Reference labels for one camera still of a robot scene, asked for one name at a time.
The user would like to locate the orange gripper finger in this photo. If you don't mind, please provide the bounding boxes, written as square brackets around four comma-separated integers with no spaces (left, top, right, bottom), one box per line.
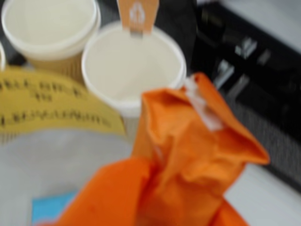
[56,157,151,226]
[211,200,250,226]

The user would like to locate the blue paper ball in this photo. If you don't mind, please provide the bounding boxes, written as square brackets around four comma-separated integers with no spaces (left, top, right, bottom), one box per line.
[32,191,79,226]

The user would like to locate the orange paper ball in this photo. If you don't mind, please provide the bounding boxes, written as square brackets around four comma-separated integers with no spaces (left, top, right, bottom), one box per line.
[133,72,270,226]

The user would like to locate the dark grey foam strip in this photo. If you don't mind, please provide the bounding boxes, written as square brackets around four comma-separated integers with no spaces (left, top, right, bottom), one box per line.
[221,89,301,191]

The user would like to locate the yellow handwritten welcome sign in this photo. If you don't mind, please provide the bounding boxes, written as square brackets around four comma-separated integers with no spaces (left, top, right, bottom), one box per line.
[0,67,125,144]

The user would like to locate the orange recycling bin tag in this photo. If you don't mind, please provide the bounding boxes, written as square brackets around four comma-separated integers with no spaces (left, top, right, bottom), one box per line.
[116,0,159,38]

